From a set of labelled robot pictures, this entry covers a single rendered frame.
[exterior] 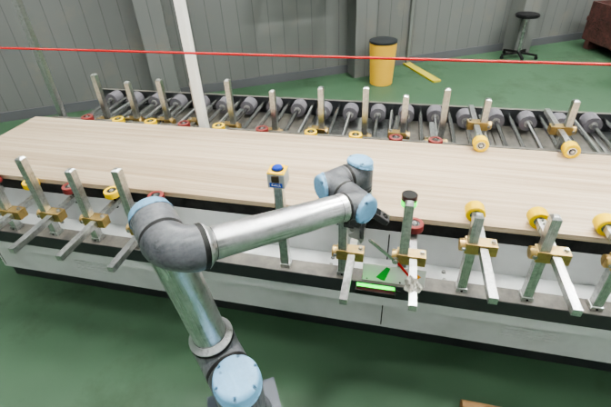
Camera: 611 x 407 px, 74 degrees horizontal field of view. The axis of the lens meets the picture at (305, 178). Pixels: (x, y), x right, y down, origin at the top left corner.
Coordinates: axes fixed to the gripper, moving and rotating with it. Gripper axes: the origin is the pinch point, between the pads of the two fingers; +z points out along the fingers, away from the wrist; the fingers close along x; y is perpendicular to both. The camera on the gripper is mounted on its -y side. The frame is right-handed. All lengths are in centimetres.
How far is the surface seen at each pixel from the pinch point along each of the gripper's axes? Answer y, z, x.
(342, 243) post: 8.8, 9.0, -6.3
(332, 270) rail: 13.4, 27.6, -8.5
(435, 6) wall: -50, 17, -545
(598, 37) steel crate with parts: -305, 73, -609
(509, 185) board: -65, 7, -60
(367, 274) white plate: -2.5, 24.4, -5.7
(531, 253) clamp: -62, 2, -6
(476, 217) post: -40.3, -11.8, -6.5
